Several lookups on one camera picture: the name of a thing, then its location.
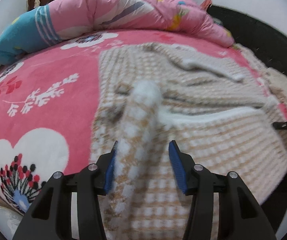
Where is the beige white houndstooth coat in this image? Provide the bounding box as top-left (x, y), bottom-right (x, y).
top-left (90, 43), bottom-right (287, 239)

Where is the cream fluffy garment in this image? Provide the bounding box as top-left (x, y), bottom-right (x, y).
top-left (233, 43), bottom-right (287, 108)

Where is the black tufted headboard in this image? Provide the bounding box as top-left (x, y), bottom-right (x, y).
top-left (207, 5), bottom-right (287, 76)

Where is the pink floral bed blanket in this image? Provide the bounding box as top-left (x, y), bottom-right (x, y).
top-left (0, 30), bottom-right (274, 214)

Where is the orange cloth on headboard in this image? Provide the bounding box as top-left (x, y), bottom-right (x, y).
top-left (200, 0), bottom-right (212, 11)

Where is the pink and blue duvet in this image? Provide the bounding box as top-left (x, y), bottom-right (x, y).
top-left (0, 0), bottom-right (234, 65)

